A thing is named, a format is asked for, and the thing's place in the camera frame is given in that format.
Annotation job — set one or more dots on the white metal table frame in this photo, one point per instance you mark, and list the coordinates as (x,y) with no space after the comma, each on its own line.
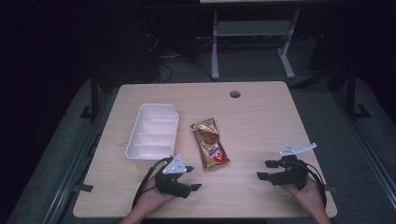
(252,29)

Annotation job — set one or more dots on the gold snack packet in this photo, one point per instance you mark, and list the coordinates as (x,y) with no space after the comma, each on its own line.
(210,144)

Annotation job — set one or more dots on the black table edge clamp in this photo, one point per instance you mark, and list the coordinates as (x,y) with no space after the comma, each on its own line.
(83,188)

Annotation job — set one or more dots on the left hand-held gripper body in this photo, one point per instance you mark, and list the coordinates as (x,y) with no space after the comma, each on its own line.
(172,182)

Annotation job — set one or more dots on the person's right hand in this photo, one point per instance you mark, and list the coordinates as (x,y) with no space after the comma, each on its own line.
(306,194)

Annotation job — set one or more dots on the person's left hand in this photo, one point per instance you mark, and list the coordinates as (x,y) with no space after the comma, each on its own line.
(152,197)

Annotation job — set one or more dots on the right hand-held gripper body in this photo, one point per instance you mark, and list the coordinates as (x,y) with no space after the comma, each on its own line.
(289,175)

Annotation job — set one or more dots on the white divided plastic tray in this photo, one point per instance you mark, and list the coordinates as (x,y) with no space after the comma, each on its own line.
(154,135)

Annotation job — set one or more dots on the black metal stand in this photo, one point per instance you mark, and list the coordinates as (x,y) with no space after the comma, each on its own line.
(351,93)
(94,96)

